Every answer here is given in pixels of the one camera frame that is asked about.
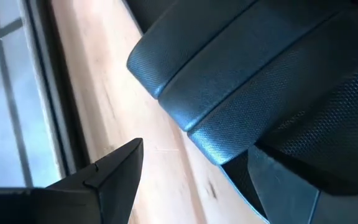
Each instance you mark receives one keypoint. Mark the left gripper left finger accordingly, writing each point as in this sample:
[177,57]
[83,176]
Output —
[104,193]

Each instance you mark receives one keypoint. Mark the black striped rubber slide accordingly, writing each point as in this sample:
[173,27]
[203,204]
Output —
[244,77]

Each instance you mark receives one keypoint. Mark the black aluminium table frame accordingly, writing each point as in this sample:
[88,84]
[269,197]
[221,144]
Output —
[62,93]

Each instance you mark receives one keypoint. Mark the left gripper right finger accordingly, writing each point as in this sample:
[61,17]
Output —
[291,199]

